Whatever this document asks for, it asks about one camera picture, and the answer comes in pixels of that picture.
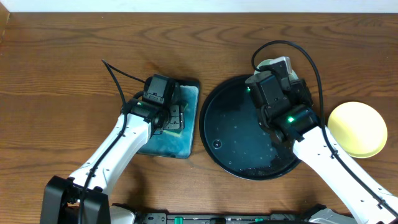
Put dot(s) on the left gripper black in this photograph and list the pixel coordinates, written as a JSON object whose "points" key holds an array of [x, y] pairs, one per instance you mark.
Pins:
{"points": [[176, 117]]}

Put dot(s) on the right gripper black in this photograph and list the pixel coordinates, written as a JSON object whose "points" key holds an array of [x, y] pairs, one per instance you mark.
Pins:
{"points": [[299, 89]]}

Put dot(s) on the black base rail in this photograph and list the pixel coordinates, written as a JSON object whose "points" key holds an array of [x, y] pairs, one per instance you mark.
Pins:
{"points": [[184, 218]]}

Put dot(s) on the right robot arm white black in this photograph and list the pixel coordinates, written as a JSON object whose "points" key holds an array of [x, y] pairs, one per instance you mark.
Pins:
{"points": [[311, 141]]}

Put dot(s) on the round black tray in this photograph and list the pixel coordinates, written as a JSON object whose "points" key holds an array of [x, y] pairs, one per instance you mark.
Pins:
{"points": [[233, 138]]}

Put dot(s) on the light blue plate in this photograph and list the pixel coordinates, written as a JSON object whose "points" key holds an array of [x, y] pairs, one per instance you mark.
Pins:
{"points": [[280, 72]]}

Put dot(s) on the rectangular tray with soapy water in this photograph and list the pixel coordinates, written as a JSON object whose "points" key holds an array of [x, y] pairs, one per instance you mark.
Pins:
{"points": [[166, 145]]}

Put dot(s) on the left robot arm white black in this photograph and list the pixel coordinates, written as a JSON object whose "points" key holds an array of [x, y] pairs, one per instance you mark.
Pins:
{"points": [[83, 197]]}

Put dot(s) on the yellow plate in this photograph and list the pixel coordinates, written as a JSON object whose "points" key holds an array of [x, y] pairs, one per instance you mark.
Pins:
{"points": [[358, 128]]}

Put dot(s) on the green yellow sponge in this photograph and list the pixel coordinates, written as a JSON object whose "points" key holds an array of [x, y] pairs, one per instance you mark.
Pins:
{"points": [[177, 122]]}

